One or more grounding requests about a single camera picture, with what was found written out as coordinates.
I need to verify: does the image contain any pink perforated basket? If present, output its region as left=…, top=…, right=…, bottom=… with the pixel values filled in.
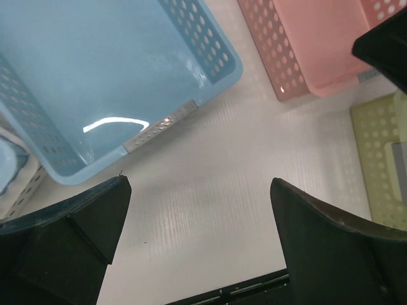
left=238, top=0, right=406, bottom=102

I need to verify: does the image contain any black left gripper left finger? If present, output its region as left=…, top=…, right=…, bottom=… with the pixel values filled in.
left=1, top=175, right=132, bottom=304

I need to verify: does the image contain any black table front rail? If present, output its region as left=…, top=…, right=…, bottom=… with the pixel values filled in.
left=169, top=269, right=295, bottom=305

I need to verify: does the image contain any white perforated basket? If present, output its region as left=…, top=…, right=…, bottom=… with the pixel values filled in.
left=1, top=128, right=46, bottom=221

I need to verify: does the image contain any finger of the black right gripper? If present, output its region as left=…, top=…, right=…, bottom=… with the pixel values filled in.
left=352, top=8, right=406, bottom=92

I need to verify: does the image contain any large blue perforated basket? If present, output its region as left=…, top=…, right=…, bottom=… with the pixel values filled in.
left=1, top=1, right=243, bottom=185

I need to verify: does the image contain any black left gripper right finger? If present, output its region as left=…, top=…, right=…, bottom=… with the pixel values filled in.
left=270, top=178, right=406, bottom=304

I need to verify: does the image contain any yellow-green perforated basket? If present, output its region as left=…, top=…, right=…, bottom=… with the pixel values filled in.
left=350, top=93, right=406, bottom=231

